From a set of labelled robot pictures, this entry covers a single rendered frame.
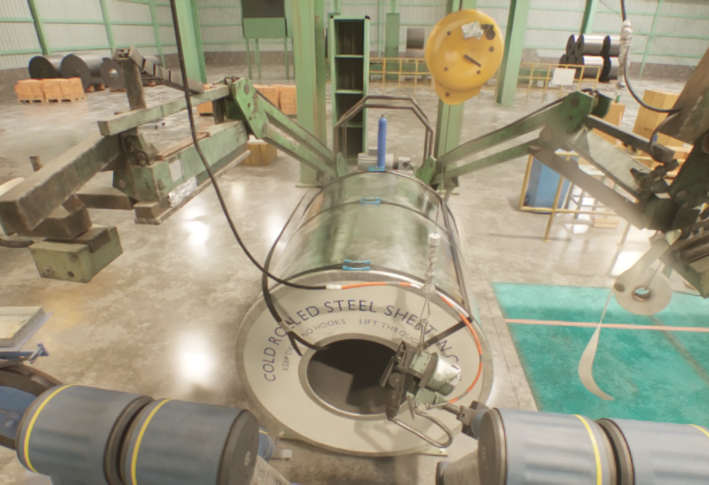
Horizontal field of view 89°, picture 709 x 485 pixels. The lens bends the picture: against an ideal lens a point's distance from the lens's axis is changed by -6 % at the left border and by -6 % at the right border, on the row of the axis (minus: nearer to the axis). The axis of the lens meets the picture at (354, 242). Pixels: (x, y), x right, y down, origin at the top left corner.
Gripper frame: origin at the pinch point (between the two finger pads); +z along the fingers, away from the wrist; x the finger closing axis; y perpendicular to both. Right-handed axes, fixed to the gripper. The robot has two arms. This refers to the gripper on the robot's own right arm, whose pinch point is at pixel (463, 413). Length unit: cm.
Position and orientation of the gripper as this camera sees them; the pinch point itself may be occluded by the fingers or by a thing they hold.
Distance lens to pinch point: 174.6
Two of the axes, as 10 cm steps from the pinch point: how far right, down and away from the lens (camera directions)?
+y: 8.9, 4.6, 0.6
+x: 4.3, -8.6, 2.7
